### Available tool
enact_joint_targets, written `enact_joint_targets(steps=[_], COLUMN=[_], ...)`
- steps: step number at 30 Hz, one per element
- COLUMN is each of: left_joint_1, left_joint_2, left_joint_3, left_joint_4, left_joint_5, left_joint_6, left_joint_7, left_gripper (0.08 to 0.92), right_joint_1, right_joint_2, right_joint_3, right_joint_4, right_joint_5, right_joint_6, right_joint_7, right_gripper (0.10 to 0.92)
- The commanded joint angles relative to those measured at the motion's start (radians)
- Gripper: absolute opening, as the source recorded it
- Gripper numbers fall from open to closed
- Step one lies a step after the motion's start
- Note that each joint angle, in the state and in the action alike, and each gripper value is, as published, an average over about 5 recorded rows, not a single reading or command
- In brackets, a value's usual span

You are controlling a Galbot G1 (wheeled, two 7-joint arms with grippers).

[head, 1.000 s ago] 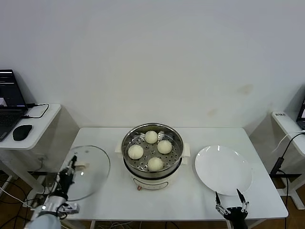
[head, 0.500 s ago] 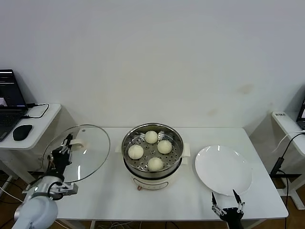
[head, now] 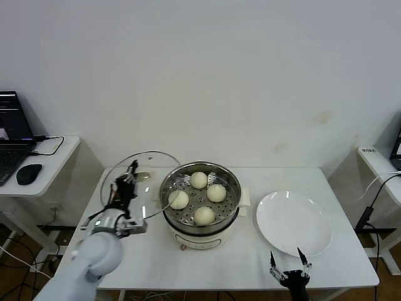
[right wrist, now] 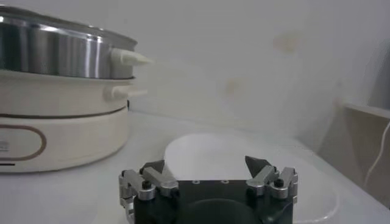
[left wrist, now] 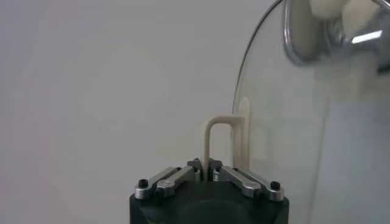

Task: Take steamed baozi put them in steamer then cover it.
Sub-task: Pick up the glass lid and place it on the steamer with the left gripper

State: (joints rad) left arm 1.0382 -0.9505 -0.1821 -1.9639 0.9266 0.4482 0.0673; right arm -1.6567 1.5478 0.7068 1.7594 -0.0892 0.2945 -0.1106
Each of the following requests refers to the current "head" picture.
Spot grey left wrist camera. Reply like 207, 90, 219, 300
117, 218, 147, 239

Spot black open laptop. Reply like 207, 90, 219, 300
0, 91, 38, 188

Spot white round plate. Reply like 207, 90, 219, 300
256, 190, 333, 258

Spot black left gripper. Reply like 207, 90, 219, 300
106, 160, 139, 213

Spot black power cable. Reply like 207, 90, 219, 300
355, 174, 401, 270

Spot white steamed baozi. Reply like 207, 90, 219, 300
194, 206, 216, 226
168, 190, 190, 210
206, 184, 227, 203
190, 171, 208, 190

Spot white cable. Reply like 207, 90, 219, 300
358, 171, 401, 201

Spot cream electric cooker base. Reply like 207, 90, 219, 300
151, 184, 253, 251

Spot black computer mouse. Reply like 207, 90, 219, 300
16, 164, 43, 186

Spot round glass pot lid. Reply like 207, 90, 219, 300
100, 150, 182, 222

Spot black laptop cable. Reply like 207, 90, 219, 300
31, 135, 65, 157

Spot perforated steel steamer basket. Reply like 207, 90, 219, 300
159, 161, 242, 235

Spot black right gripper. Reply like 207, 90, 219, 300
268, 246, 313, 301

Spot dark laptop with lit screen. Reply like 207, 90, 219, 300
389, 125, 401, 170

